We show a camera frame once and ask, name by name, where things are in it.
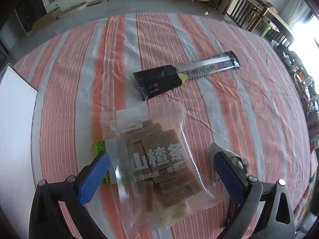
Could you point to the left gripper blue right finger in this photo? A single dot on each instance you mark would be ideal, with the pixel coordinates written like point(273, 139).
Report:
point(277, 217)

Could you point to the green snack packet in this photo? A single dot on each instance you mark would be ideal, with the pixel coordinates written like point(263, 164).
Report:
point(104, 163)

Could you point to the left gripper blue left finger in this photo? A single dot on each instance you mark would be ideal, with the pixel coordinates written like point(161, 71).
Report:
point(46, 217)

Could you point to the hawthorn strips clear bag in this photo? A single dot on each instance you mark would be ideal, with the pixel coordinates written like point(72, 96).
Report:
point(157, 179)

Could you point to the cardboard box on floor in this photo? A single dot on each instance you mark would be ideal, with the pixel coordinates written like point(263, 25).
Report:
point(46, 20)

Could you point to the striped pink grey tablecloth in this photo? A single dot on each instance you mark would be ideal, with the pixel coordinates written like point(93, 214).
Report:
point(85, 75)

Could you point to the long black snack packet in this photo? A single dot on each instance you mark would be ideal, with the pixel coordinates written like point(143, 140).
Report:
point(155, 81)

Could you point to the dark wooden side table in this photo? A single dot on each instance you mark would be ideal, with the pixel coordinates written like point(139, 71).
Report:
point(253, 14)

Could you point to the dark chocolate bar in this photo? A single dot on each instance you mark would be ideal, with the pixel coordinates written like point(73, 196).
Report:
point(230, 208)

